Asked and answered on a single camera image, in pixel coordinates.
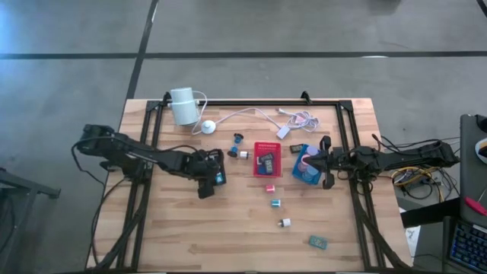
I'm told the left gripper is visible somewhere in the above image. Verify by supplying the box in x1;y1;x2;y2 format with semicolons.
188;150;224;200

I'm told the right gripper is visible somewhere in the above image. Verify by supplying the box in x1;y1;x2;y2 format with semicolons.
305;135;345;190

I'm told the black plastic basket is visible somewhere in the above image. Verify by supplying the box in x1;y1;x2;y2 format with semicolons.
196;148;228;188

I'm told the blue plastic basket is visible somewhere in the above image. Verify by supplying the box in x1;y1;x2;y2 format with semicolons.
291;143;324;186

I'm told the black-capped blue hourglass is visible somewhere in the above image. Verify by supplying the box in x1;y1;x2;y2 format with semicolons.
227;132;245;159

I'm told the white round puck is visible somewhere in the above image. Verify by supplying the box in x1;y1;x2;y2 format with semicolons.
200;119;217;135

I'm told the red plastic basket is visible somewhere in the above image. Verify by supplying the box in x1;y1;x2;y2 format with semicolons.
253;141;283;179

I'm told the white paper sheet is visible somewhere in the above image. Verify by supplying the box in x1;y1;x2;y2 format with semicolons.
405;224;422;248

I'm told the black flat panel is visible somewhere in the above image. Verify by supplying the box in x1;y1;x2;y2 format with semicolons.
399;197;461;229

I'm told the grey side desk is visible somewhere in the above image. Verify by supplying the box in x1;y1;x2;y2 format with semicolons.
458;113;487;229

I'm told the white and yellow mouse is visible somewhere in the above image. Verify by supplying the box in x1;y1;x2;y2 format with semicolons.
475;136;487;164

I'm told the backlit computer keyboard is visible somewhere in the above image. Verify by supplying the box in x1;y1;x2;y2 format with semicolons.
448;220;487;273

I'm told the grey metal bench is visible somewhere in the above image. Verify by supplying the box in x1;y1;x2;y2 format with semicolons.
0;167;62;274

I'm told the coiled white cable bundle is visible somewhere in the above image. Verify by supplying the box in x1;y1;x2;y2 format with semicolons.
277;108;320;133

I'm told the thin white lamp cable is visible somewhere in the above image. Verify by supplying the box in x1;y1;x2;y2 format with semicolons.
191;90;209;136

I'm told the thick white power cable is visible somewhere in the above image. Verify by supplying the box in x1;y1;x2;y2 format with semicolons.
212;107;285;132

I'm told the yellow and black cable pile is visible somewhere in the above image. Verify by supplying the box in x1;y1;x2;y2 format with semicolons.
391;167;457;201

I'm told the red tool handle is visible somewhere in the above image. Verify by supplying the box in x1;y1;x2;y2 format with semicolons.
463;196;487;217

